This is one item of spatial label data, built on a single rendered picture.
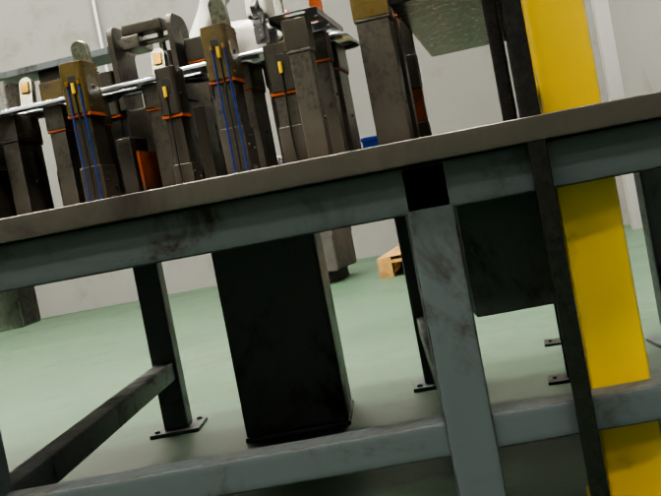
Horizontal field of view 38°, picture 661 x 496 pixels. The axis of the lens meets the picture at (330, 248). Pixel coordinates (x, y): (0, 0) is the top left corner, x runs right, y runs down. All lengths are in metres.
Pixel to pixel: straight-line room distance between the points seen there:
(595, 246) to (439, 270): 0.28
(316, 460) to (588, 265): 0.57
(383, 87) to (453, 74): 8.96
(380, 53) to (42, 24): 9.79
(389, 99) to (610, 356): 0.74
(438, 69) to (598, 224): 9.39
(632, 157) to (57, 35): 10.35
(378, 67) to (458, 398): 0.80
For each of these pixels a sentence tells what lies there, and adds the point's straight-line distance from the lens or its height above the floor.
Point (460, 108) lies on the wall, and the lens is 11.00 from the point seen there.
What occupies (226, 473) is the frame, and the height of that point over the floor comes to 0.21.
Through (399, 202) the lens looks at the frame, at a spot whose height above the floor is 0.60.
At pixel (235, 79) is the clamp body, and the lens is 2.08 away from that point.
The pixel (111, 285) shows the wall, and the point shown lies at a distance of 11.38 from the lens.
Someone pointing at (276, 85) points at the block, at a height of 0.89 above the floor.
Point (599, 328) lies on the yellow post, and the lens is 1.72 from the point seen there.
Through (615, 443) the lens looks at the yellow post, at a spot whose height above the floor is 0.13.
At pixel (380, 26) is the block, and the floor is 0.98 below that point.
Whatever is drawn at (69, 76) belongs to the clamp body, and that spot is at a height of 1.01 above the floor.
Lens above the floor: 0.61
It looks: 2 degrees down
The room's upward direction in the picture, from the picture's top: 11 degrees counter-clockwise
